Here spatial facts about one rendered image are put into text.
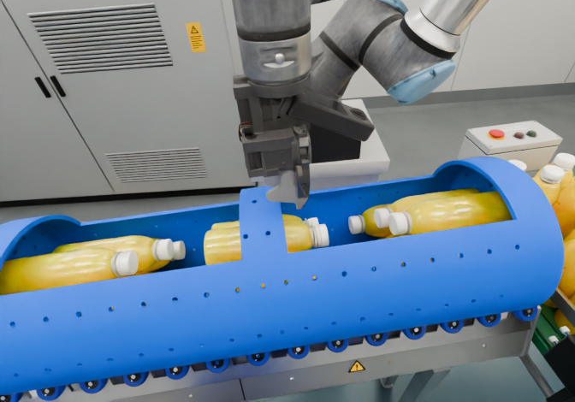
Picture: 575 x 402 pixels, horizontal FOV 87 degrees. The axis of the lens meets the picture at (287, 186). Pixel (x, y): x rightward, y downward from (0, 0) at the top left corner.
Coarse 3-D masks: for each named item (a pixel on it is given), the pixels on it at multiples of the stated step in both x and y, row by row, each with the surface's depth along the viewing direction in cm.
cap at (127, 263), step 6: (126, 252) 50; (132, 252) 50; (120, 258) 49; (126, 258) 49; (132, 258) 50; (120, 264) 48; (126, 264) 48; (132, 264) 50; (138, 264) 52; (120, 270) 48; (126, 270) 48; (132, 270) 49
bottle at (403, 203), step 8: (432, 192) 60; (440, 192) 59; (448, 192) 59; (456, 192) 59; (464, 192) 59; (472, 192) 58; (400, 200) 59; (408, 200) 58; (416, 200) 58; (392, 208) 59; (400, 208) 58
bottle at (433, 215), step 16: (480, 192) 54; (496, 192) 52; (416, 208) 52; (432, 208) 50; (448, 208) 50; (464, 208) 50; (480, 208) 50; (496, 208) 50; (416, 224) 51; (432, 224) 50; (448, 224) 50; (464, 224) 50; (480, 224) 50
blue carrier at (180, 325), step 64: (256, 192) 51; (320, 192) 64; (384, 192) 67; (512, 192) 46; (0, 256) 43; (192, 256) 68; (256, 256) 42; (320, 256) 43; (384, 256) 43; (448, 256) 43; (512, 256) 44; (0, 320) 40; (64, 320) 40; (128, 320) 41; (192, 320) 41; (256, 320) 42; (320, 320) 43; (384, 320) 45; (448, 320) 49; (0, 384) 42; (64, 384) 46
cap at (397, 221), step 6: (390, 216) 53; (396, 216) 51; (402, 216) 51; (390, 222) 53; (396, 222) 51; (402, 222) 51; (390, 228) 54; (396, 228) 51; (402, 228) 51; (396, 234) 52
